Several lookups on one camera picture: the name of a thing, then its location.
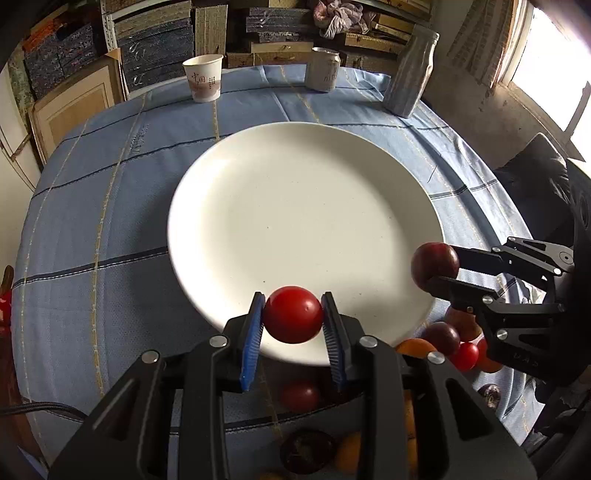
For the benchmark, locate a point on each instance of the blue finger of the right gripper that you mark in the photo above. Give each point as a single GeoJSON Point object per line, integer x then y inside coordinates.
{"type": "Point", "coordinates": [466, 265]}
{"type": "Point", "coordinates": [460, 294]}

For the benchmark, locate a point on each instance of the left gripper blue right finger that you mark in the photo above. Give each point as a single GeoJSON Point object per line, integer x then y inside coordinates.
{"type": "Point", "coordinates": [337, 342]}

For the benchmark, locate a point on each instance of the white oval plate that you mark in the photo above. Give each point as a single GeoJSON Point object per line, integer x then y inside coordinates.
{"type": "Point", "coordinates": [304, 204]}

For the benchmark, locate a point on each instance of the yellow orange citrus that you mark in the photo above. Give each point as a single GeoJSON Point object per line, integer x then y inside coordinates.
{"type": "Point", "coordinates": [348, 454]}

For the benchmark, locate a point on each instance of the dark red plum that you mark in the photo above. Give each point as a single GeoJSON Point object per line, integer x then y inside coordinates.
{"type": "Point", "coordinates": [434, 259]}

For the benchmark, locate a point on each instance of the small red cherry tomato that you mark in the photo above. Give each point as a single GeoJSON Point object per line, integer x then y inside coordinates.
{"type": "Point", "coordinates": [465, 358]}

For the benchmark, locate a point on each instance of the dark purple plum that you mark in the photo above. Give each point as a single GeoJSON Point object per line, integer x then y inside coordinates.
{"type": "Point", "coordinates": [443, 336]}

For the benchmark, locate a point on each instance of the white paper cup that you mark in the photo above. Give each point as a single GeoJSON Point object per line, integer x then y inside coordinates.
{"type": "Point", "coordinates": [203, 74]}

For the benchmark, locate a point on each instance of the silver metal bottle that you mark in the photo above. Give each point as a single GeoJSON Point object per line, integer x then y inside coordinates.
{"type": "Point", "coordinates": [414, 71]}

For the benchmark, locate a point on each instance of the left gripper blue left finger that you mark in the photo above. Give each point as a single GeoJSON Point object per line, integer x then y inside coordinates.
{"type": "Point", "coordinates": [249, 340]}

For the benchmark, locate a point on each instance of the white drink can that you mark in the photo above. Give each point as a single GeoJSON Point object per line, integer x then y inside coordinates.
{"type": "Point", "coordinates": [322, 69]}

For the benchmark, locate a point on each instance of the large orange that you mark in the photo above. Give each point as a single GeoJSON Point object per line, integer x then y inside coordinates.
{"type": "Point", "coordinates": [415, 347]}

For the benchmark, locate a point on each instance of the blue checked tablecloth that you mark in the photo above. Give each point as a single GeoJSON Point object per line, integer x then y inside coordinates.
{"type": "Point", "coordinates": [94, 285]}

